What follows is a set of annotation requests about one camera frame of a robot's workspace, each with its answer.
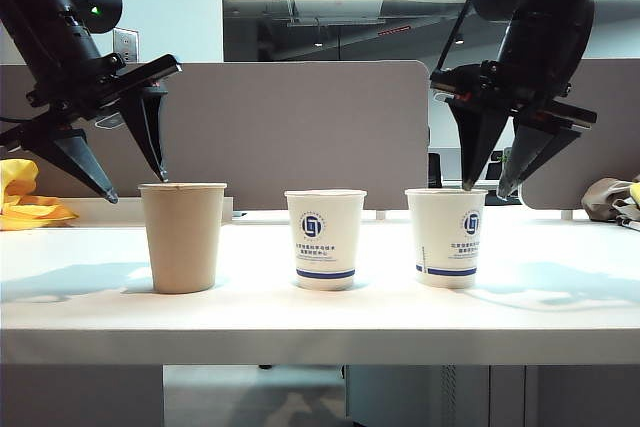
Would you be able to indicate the white background desk screen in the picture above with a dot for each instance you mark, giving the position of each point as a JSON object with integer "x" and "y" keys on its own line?
{"x": 444, "y": 164}

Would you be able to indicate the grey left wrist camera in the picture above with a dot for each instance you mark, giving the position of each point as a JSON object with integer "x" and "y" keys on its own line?
{"x": 110, "y": 121}

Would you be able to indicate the white partition bracket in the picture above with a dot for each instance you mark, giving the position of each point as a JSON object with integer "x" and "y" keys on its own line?
{"x": 566, "y": 215}
{"x": 380, "y": 215}

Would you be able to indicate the grey under-desk cabinet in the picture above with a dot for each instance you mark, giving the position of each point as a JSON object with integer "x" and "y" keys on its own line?
{"x": 450, "y": 397}

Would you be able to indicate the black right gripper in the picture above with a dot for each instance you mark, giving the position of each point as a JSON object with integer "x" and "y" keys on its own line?
{"x": 500, "y": 87}

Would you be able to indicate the narrow grey-brown desk partition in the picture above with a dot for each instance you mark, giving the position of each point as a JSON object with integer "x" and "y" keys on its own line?
{"x": 610, "y": 162}

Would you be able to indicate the red ceiling sign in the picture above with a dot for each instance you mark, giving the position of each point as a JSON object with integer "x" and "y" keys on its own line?
{"x": 394, "y": 31}

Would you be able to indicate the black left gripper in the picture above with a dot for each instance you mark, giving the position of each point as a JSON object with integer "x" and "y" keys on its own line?
{"x": 75, "y": 82}

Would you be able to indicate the grey-brown desk side panel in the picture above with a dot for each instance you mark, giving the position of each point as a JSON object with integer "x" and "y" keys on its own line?
{"x": 75, "y": 397}

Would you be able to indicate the small yellow item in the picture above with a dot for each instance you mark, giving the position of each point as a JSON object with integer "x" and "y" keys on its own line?
{"x": 635, "y": 192}

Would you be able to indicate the white background desk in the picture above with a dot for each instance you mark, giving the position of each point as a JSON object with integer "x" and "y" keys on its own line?
{"x": 492, "y": 186}

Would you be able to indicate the brown kraft paper cup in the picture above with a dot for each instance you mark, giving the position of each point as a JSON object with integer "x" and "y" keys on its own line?
{"x": 182, "y": 242}

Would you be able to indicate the black office chair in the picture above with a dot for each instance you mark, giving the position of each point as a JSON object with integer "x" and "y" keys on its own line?
{"x": 495, "y": 169}
{"x": 434, "y": 174}

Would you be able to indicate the yellow crumpled cloth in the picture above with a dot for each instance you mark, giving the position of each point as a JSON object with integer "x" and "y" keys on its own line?
{"x": 20, "y": 212}

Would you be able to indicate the wide grey-brown desk partition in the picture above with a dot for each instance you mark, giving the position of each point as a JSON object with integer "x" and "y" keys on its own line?
{"x": 290, "y": 132}

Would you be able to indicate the white paper cup blue logo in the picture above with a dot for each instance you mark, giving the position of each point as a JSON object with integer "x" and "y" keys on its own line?
{"x": 440, "y": 227}
{"x": 325, "y": 232}

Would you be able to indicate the brown crumpled bag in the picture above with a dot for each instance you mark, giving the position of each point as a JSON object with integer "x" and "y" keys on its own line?
{"x": 600, "y": 199}

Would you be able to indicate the metal wall switch plate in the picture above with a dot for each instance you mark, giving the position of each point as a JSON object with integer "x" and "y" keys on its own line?
{"x": 130, "y": 47}

